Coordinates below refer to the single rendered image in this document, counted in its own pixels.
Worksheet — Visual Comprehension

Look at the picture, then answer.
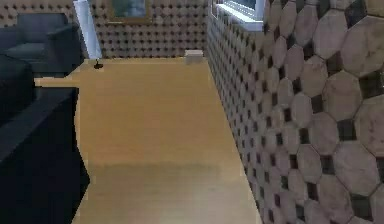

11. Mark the small white box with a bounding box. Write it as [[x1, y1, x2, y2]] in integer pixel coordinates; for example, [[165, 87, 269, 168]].
[[184, 49, 205, 65]]

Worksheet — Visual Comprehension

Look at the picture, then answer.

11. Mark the white framed window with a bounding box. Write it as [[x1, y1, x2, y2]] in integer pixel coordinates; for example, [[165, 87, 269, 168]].
[[210, 0, 268, 33]]

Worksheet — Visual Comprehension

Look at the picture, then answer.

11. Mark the white door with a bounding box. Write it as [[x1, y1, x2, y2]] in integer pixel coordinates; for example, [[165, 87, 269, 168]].
[[72, 0, 103, 60]]

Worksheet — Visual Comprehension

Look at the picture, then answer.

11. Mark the dark blue armchair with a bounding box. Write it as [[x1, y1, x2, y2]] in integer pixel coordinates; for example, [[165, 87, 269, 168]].
[[0, 12, 84, 75]]

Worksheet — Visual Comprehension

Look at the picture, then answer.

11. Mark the framed wall picture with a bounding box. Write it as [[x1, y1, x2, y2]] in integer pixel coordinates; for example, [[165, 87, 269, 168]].
[[107, 0, 153, 25]]

